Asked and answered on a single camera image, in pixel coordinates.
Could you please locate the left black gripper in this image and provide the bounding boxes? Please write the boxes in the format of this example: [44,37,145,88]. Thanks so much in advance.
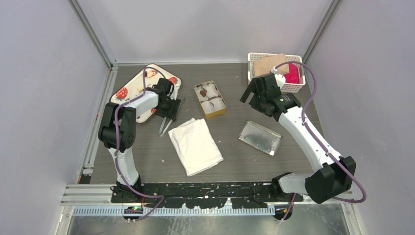
[156,96,180,121]

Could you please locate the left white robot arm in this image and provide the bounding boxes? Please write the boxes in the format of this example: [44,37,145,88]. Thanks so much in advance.
[98,78,181,202]

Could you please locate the silver tin lid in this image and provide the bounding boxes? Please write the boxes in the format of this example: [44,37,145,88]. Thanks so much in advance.
[238,120,282,156]

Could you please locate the white folded cloth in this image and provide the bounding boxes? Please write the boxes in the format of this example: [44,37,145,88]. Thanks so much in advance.
[168,118,224,177]

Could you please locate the pink cloth in basket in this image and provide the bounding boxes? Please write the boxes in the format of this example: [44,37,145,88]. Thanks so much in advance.
[284,63,300,84]

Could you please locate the beige cloth in basket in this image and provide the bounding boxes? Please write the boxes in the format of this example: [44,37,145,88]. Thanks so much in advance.
[253,53,287,77]

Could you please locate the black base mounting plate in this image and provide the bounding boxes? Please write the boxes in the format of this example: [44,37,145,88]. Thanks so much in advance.
[110,182,292,209]

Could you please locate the metal tongs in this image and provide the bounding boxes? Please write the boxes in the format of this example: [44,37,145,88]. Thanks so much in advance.
[158,97,186,138]

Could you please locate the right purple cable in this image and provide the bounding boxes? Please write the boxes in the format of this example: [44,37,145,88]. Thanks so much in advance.
[272,61,368,222]

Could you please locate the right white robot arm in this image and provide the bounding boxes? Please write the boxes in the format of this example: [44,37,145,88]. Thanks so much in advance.
[240,73,356,204]

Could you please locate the white plastic basket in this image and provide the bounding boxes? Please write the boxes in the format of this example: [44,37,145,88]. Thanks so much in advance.
[247,52,306,93]

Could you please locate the strawberry pattern tray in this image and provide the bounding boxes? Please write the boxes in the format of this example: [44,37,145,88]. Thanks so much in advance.
[110,64,183,104]

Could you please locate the gold chocolate tin box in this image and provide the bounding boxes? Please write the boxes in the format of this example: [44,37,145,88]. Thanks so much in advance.
[193,80,227,118]

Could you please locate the chocolate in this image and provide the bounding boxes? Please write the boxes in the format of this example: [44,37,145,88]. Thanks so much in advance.
[199,90,207,98]

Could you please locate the white paper cup liner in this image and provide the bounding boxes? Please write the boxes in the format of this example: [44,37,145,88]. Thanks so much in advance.
[195,87,209,102]
[201,100,215,114]
[203,83,219,98]
[210,97,226,112]

